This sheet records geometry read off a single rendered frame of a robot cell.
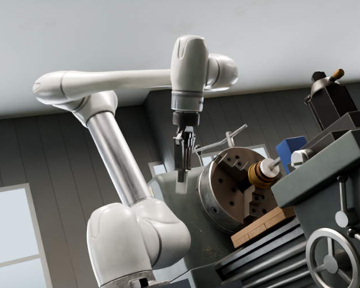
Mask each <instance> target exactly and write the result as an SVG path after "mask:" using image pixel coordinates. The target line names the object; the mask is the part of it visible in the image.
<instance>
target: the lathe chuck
mask: <svg viewBox="0 0 360 288"><path fill-rule="evenodd" d="M227 153H228V154H229V155H230V156H232V157H233V158H234V159H235V160H236V161H237V160H238V159H240V160H242V161H243V162H244V163H247V162H250V163H251V164H252V165H253V164H256V163H257V162H260V161H262V160H264V159H266V158H265V157H264V156H262V155H261V154H260V153H258V152H256V151H254V150H251V149H248V148H245V147H231V148H228V149H225V150H223V151H222V152H220V153H219V154H218V155H217V156H216V157H215V158H214V159H213V160H212V161H211V162H210V163H209V164H208V165H207V166H206V167H205V168H204V170H203V172H202V174H201V177H200V181H199V192H200V196H201V200H202V203H203V205H204V207H205V209H206V211H207V212H208V214H209V215H210V216H211V217H212V219H213V220H215V221H216V223H218V224H219V225H221V226H222V227H224V228H225V229H227V230H230V231H232V232H235V233H237V232H239V231H241V230H242V229H244V228H245V227H246V226H242V224H243V194H242V193H241V192H240V190H239V188H238V186H237V184H240V185H241V186H243V188H244V189H245V190H246V189H248V188H249V187H250V186H251V183H250V182H249V179H248V176H247V177H246V178H245V179H243V180H242V181H240V182H238V183H237V180H235V179H234V178H233V177H232V176H231V175H230V174H228V173H227V172H226V171H224V169H223V168H221V167H220V166H219V165H217V164H216V163H215V162H214V161H215V159H216V158H217V157H218V156H220V157H223V156H225V155H226V154H227ZM280 180H281V179H279V180H277V181H274V182H272V183H271V184H270V185H269V186H268V187H267V188H265V193H264V194H262V203H261V204H260V205H259V217H258V218H256V219H255V220H253V222H255V221H256V220H258V219H260V218H261V217H262V216H264V215H265V214H267V213H269V212H270V211H272V210H273V209H275V208H276V207H278V204H277V202H276V200H275V197H274V194H273V192H272V190H271V187H272V186H273V185H275V184H276V183H277V182H279V181H280ZM213 206H214V207H215V208H216V209H217V210H218V214H214V213H213V211H212V209H211V208H212V207H213ZM240 224H241V225H240Z"/></svg>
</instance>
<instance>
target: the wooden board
mask: <svg viewBox="0 0 360 288"><path fill-rule="evenodd" d="M295 216H296V213H295V211H294V206H290V207H286V208H282V209H280V208H279V207H276V208H275V209H273V210H272V211H270V212H269V213H267V214H265V215H264V216H262V217H261V218H260V219H258V220H256V221H255V222H253V223H252V224H250V225H248V226H247V227H245V228H244V229H242V230H241V231H239V232H237V233H236V234H234V235H233V236H231V239H232V242H233V244H234V247H235V248H238V247H242V246H245V245H247V244H248V243H250V242H252V241H254V240H255V239H257V238H259V237H261V236H262V235H264V234H266V233H268V232H269V231H271V230H272V229H274V228H276V227H278V226H279V225H281V224H283V223H285V222H286V221H288V220H290V219H292V218H293V217H295Z"/></svg>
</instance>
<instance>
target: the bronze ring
mask: <svg viewBox="0 0 360 288"><path fill-rule="evenodd" d="M262 161H263V160H262ZM262 161H260V162H257V163H256V164H253V165H252V166H250V168H249V170H248V179H249V182H250V183H251V184H252V185H255V186H256V187H258V188H262V189H264V188H267V187H268V186H269V185H270V184H271V183H272V181H273V180H274V179H275V178H276V177H277V175H276V176H275V177H273V178H270V177H267V176H266V175H264V173H263V172H262V170H261V162H262Z"/></svg>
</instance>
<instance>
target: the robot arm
mask: <svg viewBox="0 0 360 288"><path fill-rule="evenodd" d="M237 79H238V66H237V64H236V63H235V62H234V61H233V60H232V59H231V58H229V57H227V56H225V55H221V54H213V53H209V48H208V45H207V43H206V40H205V38H204V37H200V36H197V35H184V36H181V37H179V38H178V39H177V41H176V43H175V46H174V50H173V55H172V59H171V69H164V70H132V71H107V72H81V71H56V72H52V73H48V74H45V75H43V76H41V77H40V78H39V79H37V80H36V82H35V84H34V86H33V94H34V96H35V97H36V99H37V100H39V101H40V102H42V103H45V104H47V105H53V106H56V107H59V108H62V109H65V110H69V111H72V113H73V114H74V115H75V116H76V117H77V118H78V119H79V120H80V122H81V123H82V124H83V125H84V126H85V127H86V128H88V129H89V130H90V133H91V135H92V137H93V140H94V142H95V144H96V146H97V148H98V150H99V153H100V155H101V157H102V159H103V161H104V163H105V166H106V168H107V170H108V172H109V174H110V176H111V179H112V181H113V183H114V186H115V188H116V190H117V192H118V194H119V196H120V199H121V201H122V203H123V204H121V203H112V204H109V205H106V206H103V207H101V208H99V209H97V210H96V211H94V212H93V213H92V215H91V217H90V219H89V222H88V226H87V245H88V249H89V254H90V259H91V264H92V267H93V270H94V274H95V277H96V279H97V282H98V285H99V288H156V287H160V286H164V285H167V284H170V281H169V280H165V281H156V279H155V276H154V274H153V270H159V269H164V268H167V267H170V266H172V265H174V264H175V263H177V262H178V261H180V260H181V259H182V258H183V257H184V256H185V255H186V254H187V253H188V251H189V249H190V246H191V236H190V233H189V231H188V229H187V227H186V226H185V224H184V223H183V222H182V221H180V220H179V219H178V218H177V217H176V216H175V215H174V214H173V212H172V211H171V210H170V209H169V208H168V207H167V205H166V204H165V203H164V202H163V201H160V200H158V199H155V198H153V196H152V194H151V192H150V190H149V188H148V186H147V184H146V181H145V179H144V177H143V175H142V173H141V171H140V169H139V167H138V165H137V163H136V161H135V159H134V157H133V155H132V153H131V151H130V149H129V147H128V145H127V143H126V141H125V139H124V137H123V135H122V133H121V131H120V129H119V127H118V125H117V123H116V121H115V119H114V116H115V110H116V108H117V104H118V100H117V96H116V94H115V92H114V91H113V90H126V89H141V88H148V87H162V86H172V99H171V108H172V109H173V110H175V112H174V113H173V124H174V125H178V131H177V137H174V138H173V142H174V168H175V169H174V170H176V171H177V181H176V190H175V193H177V194H184V195H185V194H187V179H188V171H189V170H191V168H189V167H191V160H192V155H193V147H194V141H195V137H196V136H195V134H194V133H193V126H198V125H199V113H198V111H202V110H203V109H202V108H203V96H204V93H203V92H204V91H217V90H226V89H228V88H230V87H232V86H233V85H234V84H235V83H236V81H237Z"/></svg>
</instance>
